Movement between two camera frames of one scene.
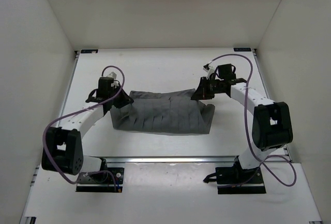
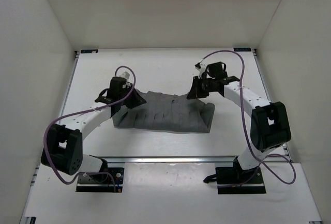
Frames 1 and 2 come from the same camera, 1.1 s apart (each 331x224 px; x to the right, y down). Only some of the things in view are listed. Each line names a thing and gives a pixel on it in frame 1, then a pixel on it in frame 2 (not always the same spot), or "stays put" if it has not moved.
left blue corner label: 89,50 stays put
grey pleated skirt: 175,112 stays put
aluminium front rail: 206,160 stays put
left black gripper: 125,100 -> 137,100
